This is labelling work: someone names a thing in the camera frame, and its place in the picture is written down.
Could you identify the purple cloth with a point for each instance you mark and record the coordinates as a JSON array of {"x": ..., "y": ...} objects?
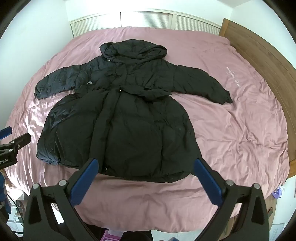
[{"x": 277, "y": 192}]

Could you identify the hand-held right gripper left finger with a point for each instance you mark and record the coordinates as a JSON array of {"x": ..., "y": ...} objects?
[{"x": 85, "y": 183}]

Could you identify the white louvered wardrobe doors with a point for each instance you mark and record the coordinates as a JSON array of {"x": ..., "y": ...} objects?
[{"x": 148, "y": 19}]

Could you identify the purple plastic box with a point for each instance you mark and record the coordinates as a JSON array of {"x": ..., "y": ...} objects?
[{"x": 113, "y": 235}]

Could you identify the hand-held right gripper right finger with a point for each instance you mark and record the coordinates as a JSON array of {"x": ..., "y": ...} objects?
[{"x": 207, "y": 183}]

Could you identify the wooden headboard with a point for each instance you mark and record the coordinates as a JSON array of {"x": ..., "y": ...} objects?
[{"x": 266, "y": 53}]

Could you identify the pink bedspread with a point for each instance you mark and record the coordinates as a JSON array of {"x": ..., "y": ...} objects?
[{"x": 231, "y": 139}]

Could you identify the black hooded puffer coat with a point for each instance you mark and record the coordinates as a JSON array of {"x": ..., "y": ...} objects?
[{"x": 138, "y": 127}]

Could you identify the blue cloth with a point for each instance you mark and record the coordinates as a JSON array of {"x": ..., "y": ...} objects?
[{"x": 3, "y": 192}]

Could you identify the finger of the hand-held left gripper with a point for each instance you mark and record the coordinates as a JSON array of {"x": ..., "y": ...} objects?
[
  {"x": 5, "y": 133},
  {"x": 20, "y": 140}
]

